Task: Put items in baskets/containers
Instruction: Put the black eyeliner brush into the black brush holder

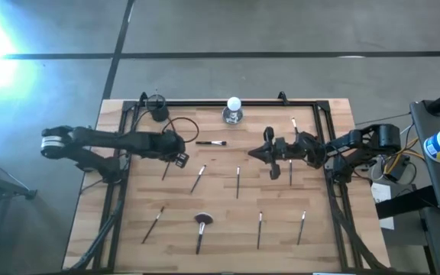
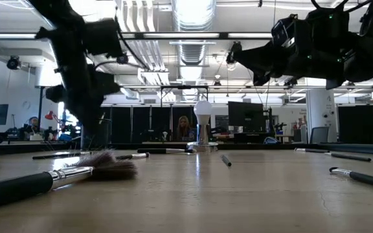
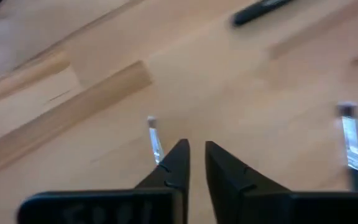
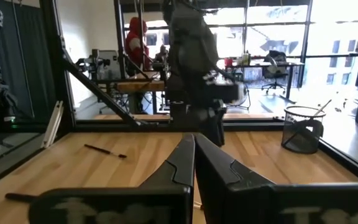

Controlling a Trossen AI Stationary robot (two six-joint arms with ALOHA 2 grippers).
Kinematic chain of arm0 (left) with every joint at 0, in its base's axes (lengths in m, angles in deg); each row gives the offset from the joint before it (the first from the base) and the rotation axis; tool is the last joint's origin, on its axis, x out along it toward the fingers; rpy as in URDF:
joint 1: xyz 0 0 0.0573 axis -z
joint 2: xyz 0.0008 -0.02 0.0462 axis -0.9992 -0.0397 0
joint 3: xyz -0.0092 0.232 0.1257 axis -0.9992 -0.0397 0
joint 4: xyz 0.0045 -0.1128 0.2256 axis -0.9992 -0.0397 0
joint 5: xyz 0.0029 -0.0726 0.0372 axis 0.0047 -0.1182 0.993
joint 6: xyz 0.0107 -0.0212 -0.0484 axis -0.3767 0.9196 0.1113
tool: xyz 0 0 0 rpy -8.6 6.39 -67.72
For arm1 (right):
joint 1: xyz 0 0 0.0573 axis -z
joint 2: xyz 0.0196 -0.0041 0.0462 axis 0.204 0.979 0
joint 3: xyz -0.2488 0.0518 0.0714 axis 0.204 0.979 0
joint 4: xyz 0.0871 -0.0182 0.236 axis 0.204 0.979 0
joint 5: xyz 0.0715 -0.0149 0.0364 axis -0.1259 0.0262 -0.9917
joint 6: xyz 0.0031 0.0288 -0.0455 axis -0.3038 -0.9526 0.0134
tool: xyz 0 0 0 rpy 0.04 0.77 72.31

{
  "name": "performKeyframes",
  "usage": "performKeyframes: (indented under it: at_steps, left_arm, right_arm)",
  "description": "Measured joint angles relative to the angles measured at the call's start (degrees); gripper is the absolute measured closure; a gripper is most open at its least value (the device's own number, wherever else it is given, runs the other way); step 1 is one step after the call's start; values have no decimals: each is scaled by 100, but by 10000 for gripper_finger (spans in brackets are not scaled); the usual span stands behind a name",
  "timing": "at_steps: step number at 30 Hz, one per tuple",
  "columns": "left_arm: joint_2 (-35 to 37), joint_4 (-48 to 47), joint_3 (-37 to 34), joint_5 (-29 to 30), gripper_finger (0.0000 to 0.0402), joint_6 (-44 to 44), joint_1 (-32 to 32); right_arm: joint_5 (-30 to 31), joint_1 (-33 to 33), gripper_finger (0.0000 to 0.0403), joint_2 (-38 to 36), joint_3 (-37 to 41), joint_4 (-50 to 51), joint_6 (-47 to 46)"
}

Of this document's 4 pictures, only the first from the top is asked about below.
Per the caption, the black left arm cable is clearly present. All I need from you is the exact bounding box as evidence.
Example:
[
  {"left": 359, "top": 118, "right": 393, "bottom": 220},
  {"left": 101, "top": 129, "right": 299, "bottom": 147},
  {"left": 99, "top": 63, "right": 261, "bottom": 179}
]
[{"left": 161, "top": 116, "right": 200, "bottom": 144}]

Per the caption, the black cable bundle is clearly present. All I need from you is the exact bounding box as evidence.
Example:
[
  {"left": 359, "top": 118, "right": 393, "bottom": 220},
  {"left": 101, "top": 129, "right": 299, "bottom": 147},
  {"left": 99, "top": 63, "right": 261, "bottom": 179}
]
[
  {"left": 328, "top": 183, "right": 381, "bottom": 270},
  {"left": 69, "top": 198, "right": 125, "bottom": 270}
]

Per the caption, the white cable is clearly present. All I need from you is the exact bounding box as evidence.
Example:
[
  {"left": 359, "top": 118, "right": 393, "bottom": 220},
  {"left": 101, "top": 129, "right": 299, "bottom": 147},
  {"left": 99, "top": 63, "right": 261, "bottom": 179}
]
[{"left": 401, "top": 122, "right": 416, "bottom": 141}]

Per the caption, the yellow cable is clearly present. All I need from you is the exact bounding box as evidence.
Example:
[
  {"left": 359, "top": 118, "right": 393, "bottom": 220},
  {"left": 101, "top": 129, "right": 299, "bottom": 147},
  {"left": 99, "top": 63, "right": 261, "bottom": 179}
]
[{"left": 383, "top": 137, "right": 425, "bottom": 175}]

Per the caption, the thin black cable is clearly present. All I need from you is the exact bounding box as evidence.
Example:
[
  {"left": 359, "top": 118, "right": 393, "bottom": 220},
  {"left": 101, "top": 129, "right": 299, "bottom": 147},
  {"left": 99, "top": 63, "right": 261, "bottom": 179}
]
[{"left": 354, "top": 112, "right": 413, "bottom": 126}]

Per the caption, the fan makeup brush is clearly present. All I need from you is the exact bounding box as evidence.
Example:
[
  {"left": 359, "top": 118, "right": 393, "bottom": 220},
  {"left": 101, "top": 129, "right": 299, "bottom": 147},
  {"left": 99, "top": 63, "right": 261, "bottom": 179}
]
[{"left": 193, "top": 212, "right": 215, "bottom": 256}]

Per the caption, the black flat bar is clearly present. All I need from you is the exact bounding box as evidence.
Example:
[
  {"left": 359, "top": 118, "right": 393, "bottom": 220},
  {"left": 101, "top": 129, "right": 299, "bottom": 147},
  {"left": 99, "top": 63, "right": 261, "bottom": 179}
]
[{"left": 375, "top": 186, "right": 438, "bottom": 220}]

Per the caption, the black power box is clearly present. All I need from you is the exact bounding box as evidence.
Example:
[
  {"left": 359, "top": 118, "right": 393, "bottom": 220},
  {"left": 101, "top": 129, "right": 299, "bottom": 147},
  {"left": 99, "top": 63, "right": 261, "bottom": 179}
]
[{"left": 386, "top": 154, "right": 412, "bottom": 183}]

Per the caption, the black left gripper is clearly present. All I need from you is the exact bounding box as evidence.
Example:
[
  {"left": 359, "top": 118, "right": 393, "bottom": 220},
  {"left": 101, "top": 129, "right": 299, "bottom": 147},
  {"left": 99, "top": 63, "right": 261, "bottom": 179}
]
[{"left": 151, "top": 129, "right": 189, "bottom": 169}]

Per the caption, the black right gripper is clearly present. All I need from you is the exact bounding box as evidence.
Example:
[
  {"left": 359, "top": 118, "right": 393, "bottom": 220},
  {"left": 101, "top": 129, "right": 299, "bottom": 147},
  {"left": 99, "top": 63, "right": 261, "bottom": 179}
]
[{"left": 247, "top": 126, "right": 294, "bottom": 180}]

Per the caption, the black cylindrical cup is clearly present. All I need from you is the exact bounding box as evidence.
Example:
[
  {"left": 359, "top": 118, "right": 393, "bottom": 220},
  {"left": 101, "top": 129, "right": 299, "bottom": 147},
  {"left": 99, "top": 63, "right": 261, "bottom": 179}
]
[{"left": 145, "top": 93, "right": 170, "bottom": 122}]

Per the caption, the white paper sheet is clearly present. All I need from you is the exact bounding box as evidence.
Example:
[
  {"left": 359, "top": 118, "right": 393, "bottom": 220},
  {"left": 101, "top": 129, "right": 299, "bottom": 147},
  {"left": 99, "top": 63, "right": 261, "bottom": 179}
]
[{"left": 370, "top": 182, "right": 393, "bottom": 205}]

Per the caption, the white bulb on silver base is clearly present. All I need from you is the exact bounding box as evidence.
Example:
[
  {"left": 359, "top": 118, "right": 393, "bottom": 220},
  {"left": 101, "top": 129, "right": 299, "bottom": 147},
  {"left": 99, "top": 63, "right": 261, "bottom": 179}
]
[{"left": 222, "top": 96, "right": 244, "bottom": 125}]

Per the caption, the black metal table frame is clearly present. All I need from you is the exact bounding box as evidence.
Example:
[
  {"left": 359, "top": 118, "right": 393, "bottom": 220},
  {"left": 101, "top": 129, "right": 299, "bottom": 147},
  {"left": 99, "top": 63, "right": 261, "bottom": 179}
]
[{"left": 63, "top": 98, "right": 387, "bottom": 274}]

